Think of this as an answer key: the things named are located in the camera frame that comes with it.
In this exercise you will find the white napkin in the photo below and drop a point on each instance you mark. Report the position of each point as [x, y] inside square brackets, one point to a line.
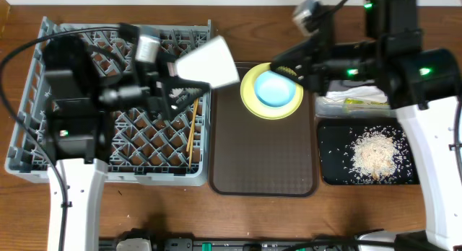
[363, 93]

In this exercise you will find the yellow plate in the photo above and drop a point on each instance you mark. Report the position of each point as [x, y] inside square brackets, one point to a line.
[255, 106]

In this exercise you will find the dark brown serving tray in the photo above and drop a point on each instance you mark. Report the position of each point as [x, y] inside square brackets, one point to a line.
[253, 156]

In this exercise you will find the rice food waste pile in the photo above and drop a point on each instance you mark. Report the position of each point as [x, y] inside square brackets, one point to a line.
[375, 155]

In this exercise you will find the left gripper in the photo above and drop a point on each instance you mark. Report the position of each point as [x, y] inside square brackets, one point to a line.
[159, 86]

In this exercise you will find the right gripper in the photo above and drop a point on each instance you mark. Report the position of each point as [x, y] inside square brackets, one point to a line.
[315, 70]

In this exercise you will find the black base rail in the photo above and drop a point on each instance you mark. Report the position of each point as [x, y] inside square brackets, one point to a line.
[184, 244]

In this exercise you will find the black tray bin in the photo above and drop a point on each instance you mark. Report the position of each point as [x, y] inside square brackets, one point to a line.
[332, 161]

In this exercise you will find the clear plastic bin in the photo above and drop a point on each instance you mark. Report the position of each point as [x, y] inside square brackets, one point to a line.
[329, 109]

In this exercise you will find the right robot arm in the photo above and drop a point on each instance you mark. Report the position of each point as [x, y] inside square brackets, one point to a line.
[423, 87]

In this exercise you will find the light blue bowl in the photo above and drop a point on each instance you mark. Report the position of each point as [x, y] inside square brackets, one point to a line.
[274, 90]

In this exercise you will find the grey dish rack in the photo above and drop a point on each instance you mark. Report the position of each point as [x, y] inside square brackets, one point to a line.
[146, 150]

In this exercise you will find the wooden chopstick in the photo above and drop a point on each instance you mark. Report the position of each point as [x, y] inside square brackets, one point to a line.
[190, 156]
[191, 133]

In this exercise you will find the white cup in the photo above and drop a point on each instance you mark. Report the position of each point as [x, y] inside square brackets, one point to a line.
[212, 63]

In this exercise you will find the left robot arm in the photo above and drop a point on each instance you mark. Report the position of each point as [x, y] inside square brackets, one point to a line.
[79, 133]

